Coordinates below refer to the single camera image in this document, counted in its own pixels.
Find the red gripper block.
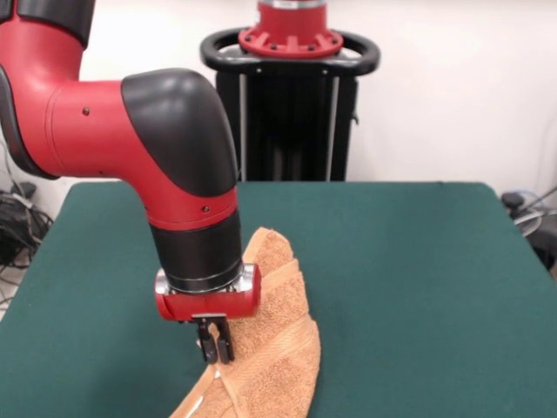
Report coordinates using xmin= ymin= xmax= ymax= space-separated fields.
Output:
xmin=153 ymin=263 xmax=263 ymax=365

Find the orange terry towel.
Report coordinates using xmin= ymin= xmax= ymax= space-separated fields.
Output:
xmin=168 ymin=226 xmax=322 ymax=418

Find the dark green table cloth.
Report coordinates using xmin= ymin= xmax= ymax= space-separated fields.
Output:
xmin=0 ymin=180 xmax=557 ymax=418

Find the grey round stand base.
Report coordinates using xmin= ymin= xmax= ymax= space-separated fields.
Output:
xmin=512 ymin=207 xmax=544 ymax=239

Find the black cable tangle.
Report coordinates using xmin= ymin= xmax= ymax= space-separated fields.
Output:
xmin=0 ymin=138 xmax=56 ymax=306

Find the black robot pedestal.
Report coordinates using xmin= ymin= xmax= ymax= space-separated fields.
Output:
xmin=200 ymin=27 xmax=382 ymax=183

